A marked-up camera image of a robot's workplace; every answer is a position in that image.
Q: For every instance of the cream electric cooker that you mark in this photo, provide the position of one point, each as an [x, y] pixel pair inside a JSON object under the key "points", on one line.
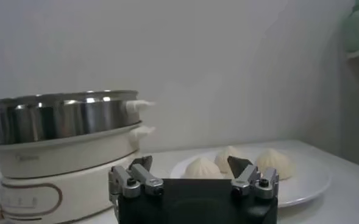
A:
{"points": [[60, 161]]}

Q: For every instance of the white steamed baozi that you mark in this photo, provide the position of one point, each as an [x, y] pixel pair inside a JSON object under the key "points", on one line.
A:
{"points": [[202, 169], [275, 162], [224, 157]]}

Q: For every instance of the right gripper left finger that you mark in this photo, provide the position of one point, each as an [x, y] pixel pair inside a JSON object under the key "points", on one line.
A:
{"points": [[145, 178]]}

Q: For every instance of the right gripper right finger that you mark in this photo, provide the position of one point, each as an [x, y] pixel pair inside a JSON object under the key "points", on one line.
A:
{"points": [[247, 178]]}

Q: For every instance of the stainless steel steamer basket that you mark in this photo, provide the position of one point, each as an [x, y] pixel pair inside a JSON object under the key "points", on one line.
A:
{"points": [[60, 118]]}

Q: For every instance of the white round plate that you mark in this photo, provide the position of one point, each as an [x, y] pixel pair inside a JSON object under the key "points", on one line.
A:
{"points": [[307, 179]]}

